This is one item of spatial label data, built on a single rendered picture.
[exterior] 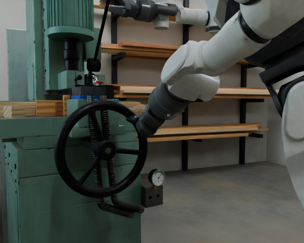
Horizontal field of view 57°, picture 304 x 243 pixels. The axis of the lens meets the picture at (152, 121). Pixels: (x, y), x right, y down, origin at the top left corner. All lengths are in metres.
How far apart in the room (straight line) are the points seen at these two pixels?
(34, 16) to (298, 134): 1.10
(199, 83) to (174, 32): 3.37
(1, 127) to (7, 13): 2.69
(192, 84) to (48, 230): 0.70
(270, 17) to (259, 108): 4.30
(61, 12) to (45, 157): 0.52
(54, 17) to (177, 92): 0.65
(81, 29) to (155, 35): 2.77
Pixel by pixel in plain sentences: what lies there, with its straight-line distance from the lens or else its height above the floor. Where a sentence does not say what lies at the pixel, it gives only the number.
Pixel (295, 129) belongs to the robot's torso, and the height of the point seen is 0.88.
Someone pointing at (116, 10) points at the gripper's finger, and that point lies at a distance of 1.15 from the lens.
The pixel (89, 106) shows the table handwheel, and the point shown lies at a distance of 0.81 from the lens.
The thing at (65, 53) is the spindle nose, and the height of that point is 1.14.
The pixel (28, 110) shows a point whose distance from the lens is 1.12.
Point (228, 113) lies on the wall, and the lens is 4.35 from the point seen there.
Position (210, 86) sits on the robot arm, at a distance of 0.63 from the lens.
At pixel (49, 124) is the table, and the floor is 0.88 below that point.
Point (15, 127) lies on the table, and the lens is 0.96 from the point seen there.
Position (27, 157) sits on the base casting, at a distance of 0.98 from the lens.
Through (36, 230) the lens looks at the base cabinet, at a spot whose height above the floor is 0.53.
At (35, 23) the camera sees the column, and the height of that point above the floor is 1.28.
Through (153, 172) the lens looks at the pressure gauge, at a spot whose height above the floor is 0.68.
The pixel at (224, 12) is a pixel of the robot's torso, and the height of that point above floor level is 1.18.
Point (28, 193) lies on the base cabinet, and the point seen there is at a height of 0.66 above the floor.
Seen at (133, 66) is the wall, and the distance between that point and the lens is 3.66.
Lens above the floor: 0.95
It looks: 4 degrees down
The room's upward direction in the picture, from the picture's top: straight up
